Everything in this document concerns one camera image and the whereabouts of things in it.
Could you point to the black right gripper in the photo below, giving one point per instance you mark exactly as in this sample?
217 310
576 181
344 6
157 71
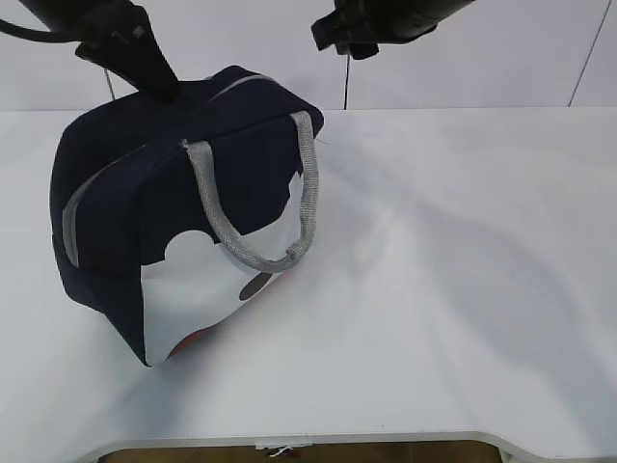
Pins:
358 27

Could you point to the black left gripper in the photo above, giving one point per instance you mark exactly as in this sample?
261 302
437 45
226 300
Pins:
117 35

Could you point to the navy blue lunch bag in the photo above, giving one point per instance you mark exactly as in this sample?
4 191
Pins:
168 217

